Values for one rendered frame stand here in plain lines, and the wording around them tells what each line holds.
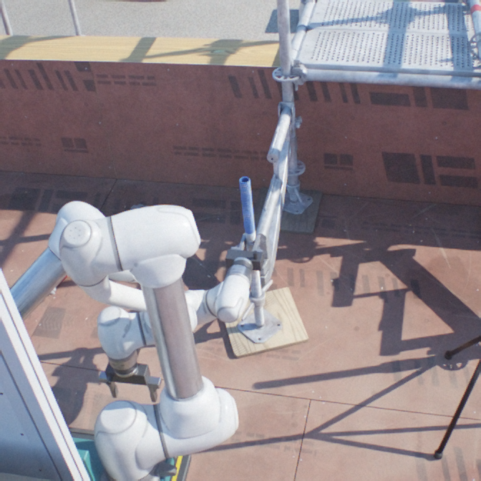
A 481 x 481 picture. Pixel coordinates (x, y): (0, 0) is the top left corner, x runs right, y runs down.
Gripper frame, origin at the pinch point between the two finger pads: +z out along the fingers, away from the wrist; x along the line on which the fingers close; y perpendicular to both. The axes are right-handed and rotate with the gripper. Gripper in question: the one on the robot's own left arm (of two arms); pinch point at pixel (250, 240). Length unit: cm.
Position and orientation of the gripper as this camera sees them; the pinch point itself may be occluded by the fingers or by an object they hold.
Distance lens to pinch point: 283.3
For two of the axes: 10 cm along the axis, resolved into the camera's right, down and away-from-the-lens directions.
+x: -9.7, -0.8, 2.2
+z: 2.2, -6.6, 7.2
